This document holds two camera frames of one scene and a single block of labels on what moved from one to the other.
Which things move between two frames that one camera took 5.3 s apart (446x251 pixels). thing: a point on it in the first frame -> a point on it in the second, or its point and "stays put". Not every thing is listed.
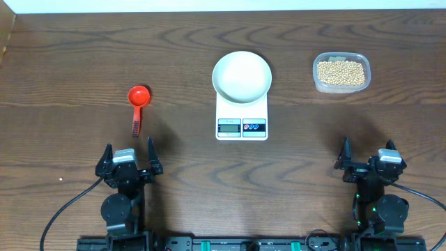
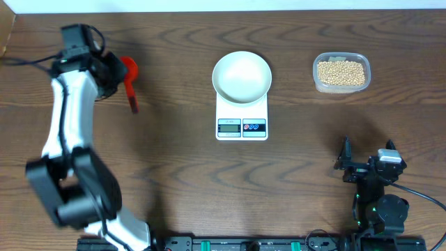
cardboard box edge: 7,20 stays put
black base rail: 252,243 stays put
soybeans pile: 341,73 stays put
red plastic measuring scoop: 138,95 -> 132,72
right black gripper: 345,160 stays put
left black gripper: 147,176 -> 113,59
